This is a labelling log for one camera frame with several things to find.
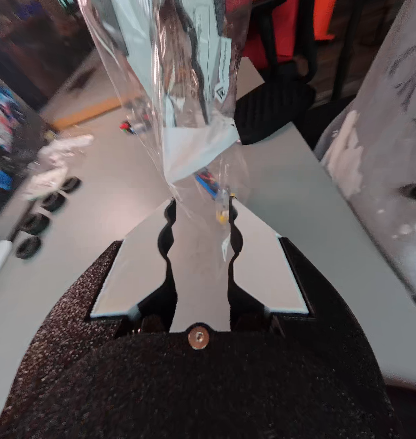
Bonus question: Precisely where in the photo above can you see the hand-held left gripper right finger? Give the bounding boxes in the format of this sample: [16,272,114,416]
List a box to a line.
[228,196,310,330]

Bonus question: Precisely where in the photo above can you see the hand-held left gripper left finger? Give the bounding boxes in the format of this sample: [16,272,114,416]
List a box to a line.
[89,198,177,330]

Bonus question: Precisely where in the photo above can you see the small clear bag of parts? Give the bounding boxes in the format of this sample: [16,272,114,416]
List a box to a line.
[193,165,242,265]

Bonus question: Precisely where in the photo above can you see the large clear plastic bag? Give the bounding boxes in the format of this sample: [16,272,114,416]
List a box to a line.
[77,0,254,220]

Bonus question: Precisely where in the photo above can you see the grey desk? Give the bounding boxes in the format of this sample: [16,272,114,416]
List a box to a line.
[0,56,416,426]

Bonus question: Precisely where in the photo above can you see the black toy tyre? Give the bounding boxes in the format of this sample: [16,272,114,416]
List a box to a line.
[40,192,66,213]
[60,176,82,194]
[21,213,51,236]
[15,236,42,260]

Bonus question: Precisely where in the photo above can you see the crumpled empty clear bags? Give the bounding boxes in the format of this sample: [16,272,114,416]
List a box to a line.
[25,134,94,201]

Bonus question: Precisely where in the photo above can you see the black wrist rest pad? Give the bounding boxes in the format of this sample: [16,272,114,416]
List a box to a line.
[234,82,317,145]

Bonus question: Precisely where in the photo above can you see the wood-edged white table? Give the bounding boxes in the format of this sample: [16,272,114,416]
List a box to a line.
[39,47,127,130]

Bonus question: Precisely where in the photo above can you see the toy car box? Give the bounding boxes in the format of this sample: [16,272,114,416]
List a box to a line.
[0,68,51,225]

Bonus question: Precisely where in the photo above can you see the red chair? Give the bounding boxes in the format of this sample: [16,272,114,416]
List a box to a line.
[242,0,299,71]

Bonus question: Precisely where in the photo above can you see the orange safety vest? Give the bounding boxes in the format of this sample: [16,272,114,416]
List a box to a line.
[312,0,336,42]

